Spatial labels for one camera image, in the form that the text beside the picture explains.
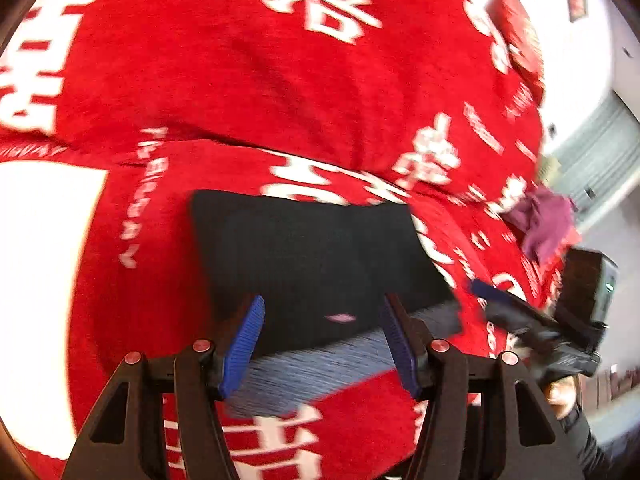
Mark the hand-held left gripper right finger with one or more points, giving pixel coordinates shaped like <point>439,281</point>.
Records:
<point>400,345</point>

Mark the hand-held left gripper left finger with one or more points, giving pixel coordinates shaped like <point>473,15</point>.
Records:
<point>245,345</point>

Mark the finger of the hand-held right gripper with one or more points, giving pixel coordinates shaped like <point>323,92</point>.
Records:
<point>505,307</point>

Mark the black pants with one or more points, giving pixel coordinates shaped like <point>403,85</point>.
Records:
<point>310,255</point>

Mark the person's right forearm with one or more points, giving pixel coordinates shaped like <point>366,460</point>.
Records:
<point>585,445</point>

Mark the person's right hand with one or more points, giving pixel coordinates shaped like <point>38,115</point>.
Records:
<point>564,395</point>

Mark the purple cloth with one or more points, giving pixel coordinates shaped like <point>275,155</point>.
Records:
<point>545,225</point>

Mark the grey ribbed radiator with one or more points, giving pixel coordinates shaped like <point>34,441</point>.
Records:
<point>600,160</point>

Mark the red printed blanket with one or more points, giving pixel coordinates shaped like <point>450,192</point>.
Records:
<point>250,85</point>

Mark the red printed pillow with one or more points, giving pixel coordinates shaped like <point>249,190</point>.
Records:
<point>520,40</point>

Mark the dark picture frame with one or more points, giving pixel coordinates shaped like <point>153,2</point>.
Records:
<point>576,0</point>

